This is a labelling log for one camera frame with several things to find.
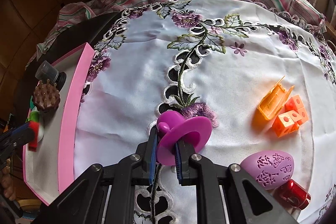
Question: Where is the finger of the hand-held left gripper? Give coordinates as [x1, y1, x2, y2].
[0, 124, 36, 169]

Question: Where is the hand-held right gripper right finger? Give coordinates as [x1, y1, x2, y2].
[175, 140, 300, 224]

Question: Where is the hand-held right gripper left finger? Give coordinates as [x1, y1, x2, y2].
[39, 128, 159, 224]

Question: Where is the magenta plastic pacifier toy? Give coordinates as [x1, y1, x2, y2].
[156, 111, 213, 166]

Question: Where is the green ribbed plastic cup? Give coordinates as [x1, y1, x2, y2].
[29, 97, 41, 123]

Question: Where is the brown scalp massage brush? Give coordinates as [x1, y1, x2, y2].
[33, 80, 61, 112]

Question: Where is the pink cardboard box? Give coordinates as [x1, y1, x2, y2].
[22, 42, 94, 207]

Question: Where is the black bottle with grey cap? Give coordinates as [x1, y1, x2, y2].
[35, 61, 67, 89]

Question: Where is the purple patterned egg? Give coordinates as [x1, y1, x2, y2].
[240, 151, 295, 190]

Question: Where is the orange plastic case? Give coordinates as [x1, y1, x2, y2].
[253, 76, 295, 121]

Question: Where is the orange linked cubes toy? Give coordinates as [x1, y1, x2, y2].
[272, 95, 309, 138]

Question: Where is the red lipstick tube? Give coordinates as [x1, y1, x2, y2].
[273, 179, 311, 210]

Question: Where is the person's left hand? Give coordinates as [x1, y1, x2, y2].
[0, 158, 17, 201]

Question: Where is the white embroidered floral tablecloth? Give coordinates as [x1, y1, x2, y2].
[75, 0, 336, 224]

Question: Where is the wooden wardrobe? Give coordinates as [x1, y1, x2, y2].
[0, 0, 90, 114]

